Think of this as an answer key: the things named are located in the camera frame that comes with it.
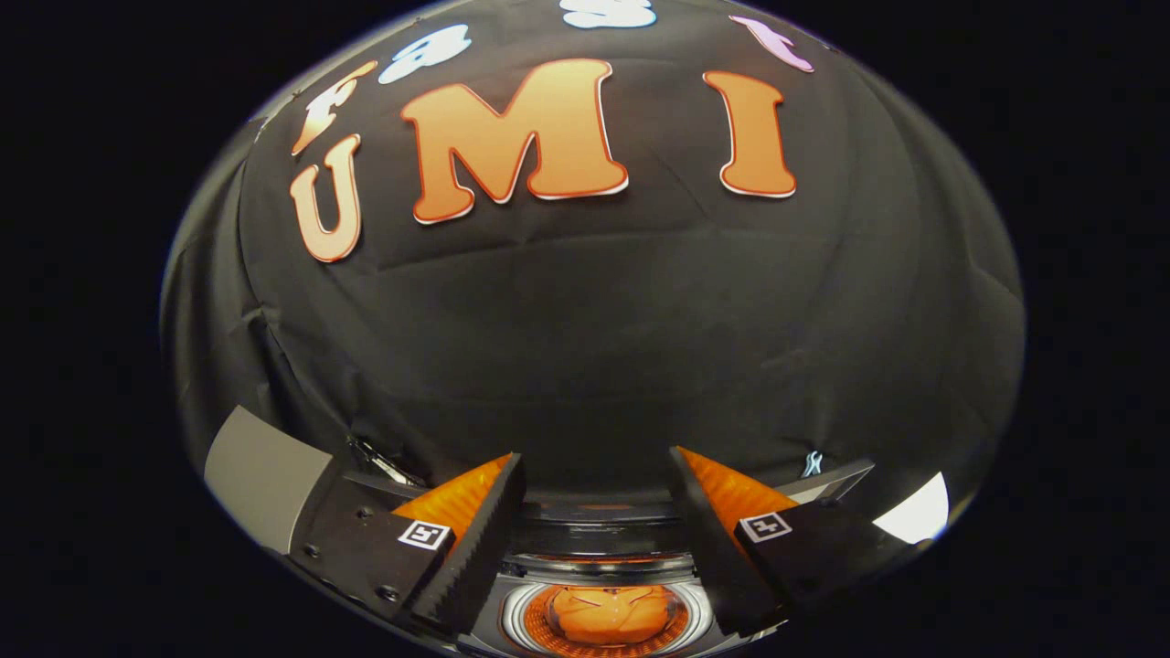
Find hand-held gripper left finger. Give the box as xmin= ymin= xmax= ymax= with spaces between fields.
xmin=288 ymin=452 xmax=528 ymax=641

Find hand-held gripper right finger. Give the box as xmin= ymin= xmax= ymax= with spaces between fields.
xmin=667 ymin=446 xmax=933 ymax=639

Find yellow polo shirt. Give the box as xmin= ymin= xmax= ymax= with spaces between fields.
xmin=548 ymin=585 xmax=677 ymax=645

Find white panel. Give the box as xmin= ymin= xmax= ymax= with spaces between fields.
xmin=873 ymin=471 xmax=952 ymax=547

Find grey platform board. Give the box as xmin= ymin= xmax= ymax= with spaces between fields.
xmin=203 ymin=405 xmax=335 ymax=556

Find black backdrop cloth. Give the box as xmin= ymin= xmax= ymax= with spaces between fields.
xmin=160 ymin=0 xmax=1026 ymax=549

